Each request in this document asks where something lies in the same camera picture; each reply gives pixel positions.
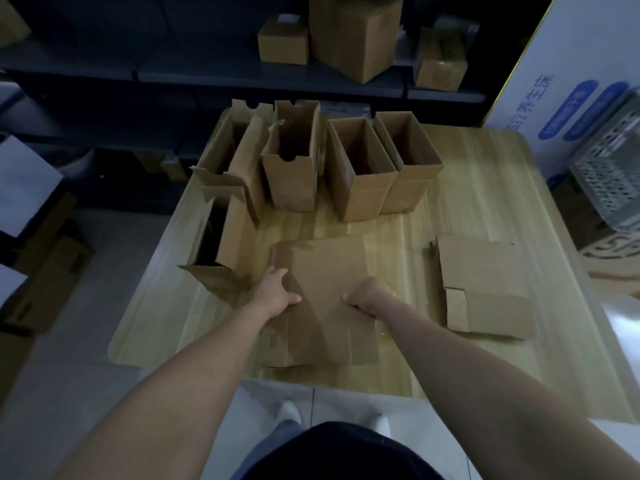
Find person's right hand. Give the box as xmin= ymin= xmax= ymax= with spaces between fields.
xmin=342 ymin=277 xmax=396 ymax=318

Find person's left hand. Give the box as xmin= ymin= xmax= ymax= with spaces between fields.
xmin=252 ymin=266 xmax=303 ymax=321

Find cluster of cardboard boxes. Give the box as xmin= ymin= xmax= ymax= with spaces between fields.
xmin=177 ymin=98 xmax=445 ymax=295

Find small brown cardboard box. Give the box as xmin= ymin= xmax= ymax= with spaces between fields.
xmin=431 ymin=236 xmax=537 ymax=341

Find white plastic crate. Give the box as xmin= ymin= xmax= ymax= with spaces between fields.
xmin=569 ymin=89 xmax=640 ymax=233

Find person's right forearm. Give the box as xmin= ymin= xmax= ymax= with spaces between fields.
xmin=375 ymin=294 xmax=640 ymax=480

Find person's left forearm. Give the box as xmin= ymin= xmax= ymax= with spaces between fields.
xmin=55 ymin=299 xmax=281 ymax=480

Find person's white left shoe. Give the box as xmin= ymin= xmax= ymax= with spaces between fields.
xmin=276 ymin=399 xmax=303 ymax=425

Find person's blue jeans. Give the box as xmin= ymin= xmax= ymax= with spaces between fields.
xmin=245 ymin=419 xmax=301 ymax=480

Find person's dark shirt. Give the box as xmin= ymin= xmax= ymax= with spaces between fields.
xmin=239 ymin=421 xmax=446 ymax=480

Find small dim brown carton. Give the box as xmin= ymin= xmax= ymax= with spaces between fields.
xmin=135 ymin=152 xmax=189 ymax=183

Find dim brown flattened carton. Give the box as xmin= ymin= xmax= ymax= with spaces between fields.
xmin=0 ymin=192 xmax=96 ymax=335

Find small sealed brown carton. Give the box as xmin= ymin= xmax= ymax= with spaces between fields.
xmin=413 ymin=27 xmax=469 ymax=93

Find white plastic bag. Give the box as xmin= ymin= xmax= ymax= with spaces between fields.
xmin=55 ymin=147 xmax=96 ymax=178

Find large brown carton black logo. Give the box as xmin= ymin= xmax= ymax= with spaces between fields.
xmin=549 ymin=172 xmax=640 ymax=301

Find dark metal shelf unit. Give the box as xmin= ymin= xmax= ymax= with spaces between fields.
xmin=0 ymin=0 xmax=556 ymax=211

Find small carton with white label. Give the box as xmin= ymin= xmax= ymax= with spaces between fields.
xmin=257 ymin=13 xmax=311 ymax=65

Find large sealed brown carton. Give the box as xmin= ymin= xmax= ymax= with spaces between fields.
xmin=308 ymin=0 xmax=404 ymax=85

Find white flat board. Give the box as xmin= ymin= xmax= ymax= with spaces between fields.
xmin=0 ymin=264 xmax=29 ymax=311
xmin=0 ymin=135 xmax=63 ymax=239

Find grey wrapped item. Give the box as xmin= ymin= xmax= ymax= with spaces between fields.
xmin=432 ymin=14 xmax=481 ymax=41

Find large white printed carton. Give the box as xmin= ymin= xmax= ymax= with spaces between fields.
xmin=482 ymin=0 xmax=640 ymax=181

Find brown carton with black print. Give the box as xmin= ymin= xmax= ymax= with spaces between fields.
xmin=0 ymin=0 xmax=32 ymax=49

